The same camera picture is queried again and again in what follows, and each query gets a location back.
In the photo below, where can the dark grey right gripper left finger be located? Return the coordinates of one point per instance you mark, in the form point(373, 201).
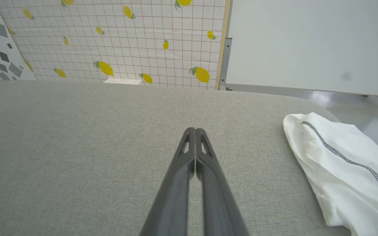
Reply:
point(176, 196)

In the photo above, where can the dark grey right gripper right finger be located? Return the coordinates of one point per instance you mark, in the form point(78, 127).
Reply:
point(217, 203)

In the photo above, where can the white garment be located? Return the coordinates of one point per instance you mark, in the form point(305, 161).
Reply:
point(346, 183)

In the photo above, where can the white box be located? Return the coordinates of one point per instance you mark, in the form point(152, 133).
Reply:
point(121, 81)

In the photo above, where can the lemon print grid panel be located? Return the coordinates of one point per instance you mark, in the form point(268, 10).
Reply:
point(126, 49)

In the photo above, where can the white partition board on stand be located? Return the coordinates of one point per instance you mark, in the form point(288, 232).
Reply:
point(307, 42)

